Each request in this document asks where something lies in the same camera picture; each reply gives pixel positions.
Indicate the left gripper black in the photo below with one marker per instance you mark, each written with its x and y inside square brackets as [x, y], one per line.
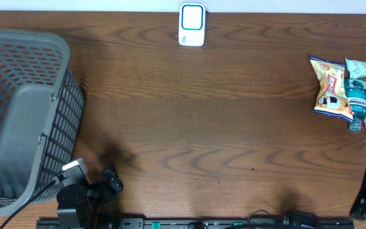
[114, 180]

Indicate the yellow snack bag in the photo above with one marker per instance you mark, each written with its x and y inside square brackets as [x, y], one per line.
[331, 99]

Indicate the teal mouthwash bottle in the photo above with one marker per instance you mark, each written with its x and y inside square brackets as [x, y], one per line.
[356, 94]

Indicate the teal wet wipes pack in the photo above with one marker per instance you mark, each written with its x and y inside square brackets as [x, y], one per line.
[356, 68]

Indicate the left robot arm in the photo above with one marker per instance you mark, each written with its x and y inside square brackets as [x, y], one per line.
[80, 203]

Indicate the white barcode scanner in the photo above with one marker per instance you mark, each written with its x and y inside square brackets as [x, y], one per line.
[192, 24]

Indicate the grey plastic shopping basket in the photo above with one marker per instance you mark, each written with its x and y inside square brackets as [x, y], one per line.
[40, 110]

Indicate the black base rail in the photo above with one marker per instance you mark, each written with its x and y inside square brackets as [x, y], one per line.
[139, 223]

